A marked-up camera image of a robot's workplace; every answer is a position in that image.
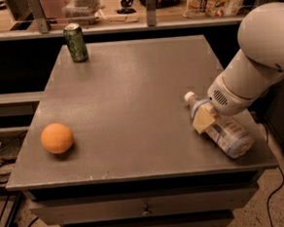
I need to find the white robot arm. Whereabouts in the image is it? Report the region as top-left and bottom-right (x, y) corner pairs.
(192, 2), (284, 133)

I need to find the grey metal shelf frame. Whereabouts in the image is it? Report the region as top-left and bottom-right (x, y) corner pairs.
(0, 0), (284, 42)

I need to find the blue plastic water bottle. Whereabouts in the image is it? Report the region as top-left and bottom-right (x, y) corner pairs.
(184, 92), (255, 159)

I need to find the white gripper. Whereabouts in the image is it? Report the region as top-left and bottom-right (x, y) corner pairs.
(193, 74), (253, 133)

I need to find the orange fruit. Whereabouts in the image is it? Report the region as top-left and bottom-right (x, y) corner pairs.
(40, 123), (74, 155)

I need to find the green soda can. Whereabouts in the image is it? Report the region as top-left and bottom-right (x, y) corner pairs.
(63, 22), (89, 62)

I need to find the black floor cable right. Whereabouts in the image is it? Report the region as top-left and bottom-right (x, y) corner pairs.
(260, 122), (284, 227)

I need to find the black power adapter box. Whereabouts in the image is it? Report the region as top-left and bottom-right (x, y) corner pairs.
(0, 138), (22, 163)

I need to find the round metal drawer knob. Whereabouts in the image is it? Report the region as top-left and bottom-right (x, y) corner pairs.
(141, 209), (152, 217)

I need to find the clear plastic container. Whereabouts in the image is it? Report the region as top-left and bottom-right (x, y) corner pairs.
(61, 0), (101, 25)

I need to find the grey drawer cabinet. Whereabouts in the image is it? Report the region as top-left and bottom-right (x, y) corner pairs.
(8, 35), (277, 227)

